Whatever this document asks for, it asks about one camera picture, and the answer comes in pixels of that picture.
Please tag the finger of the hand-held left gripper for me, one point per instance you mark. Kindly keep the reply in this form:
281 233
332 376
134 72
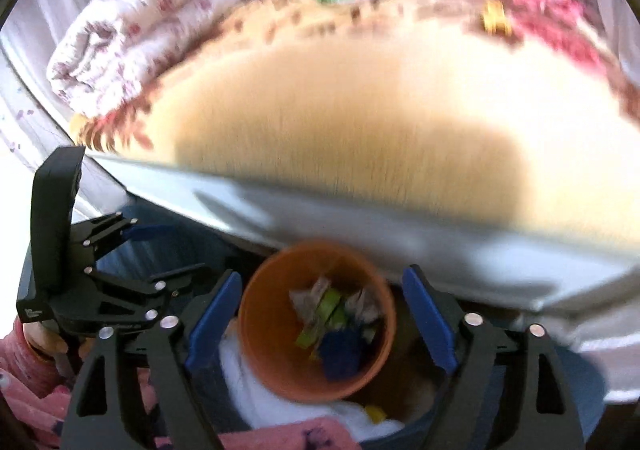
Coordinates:
147 231
150 292

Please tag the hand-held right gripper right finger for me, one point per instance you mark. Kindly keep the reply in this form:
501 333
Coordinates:
430 320

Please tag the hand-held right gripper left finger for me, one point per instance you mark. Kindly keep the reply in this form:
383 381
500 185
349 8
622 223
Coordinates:
212 325

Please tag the orange flower pot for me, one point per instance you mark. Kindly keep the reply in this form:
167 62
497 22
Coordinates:
270 355

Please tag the grey paper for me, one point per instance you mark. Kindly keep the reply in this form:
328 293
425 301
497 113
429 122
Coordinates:
310 300
362 312

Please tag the blue and green toy block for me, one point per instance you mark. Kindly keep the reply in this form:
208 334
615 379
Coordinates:
342 355

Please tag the light green packet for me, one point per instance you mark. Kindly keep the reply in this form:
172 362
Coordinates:
325 315

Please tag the person's left hand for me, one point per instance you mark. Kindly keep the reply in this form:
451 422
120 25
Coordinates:
45 341

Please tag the white table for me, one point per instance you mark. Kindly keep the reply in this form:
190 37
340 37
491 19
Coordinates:
450 250

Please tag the small yellow scrap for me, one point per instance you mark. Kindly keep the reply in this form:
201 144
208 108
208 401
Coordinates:
376 413

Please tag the white fluffy cloth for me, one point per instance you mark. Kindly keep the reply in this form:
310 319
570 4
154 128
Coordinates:
280 412

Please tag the pink fleece garment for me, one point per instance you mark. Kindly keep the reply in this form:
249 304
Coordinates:
280 437

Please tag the beige leaf patterned tablecloth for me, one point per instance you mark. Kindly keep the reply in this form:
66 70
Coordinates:
375 130

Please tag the folded floral quilt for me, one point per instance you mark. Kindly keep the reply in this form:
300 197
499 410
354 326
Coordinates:
150 15

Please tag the small yellow packet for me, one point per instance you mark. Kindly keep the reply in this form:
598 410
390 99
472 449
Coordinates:
497 17

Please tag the red patterned cloth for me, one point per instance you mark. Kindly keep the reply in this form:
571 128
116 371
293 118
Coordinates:
540 15

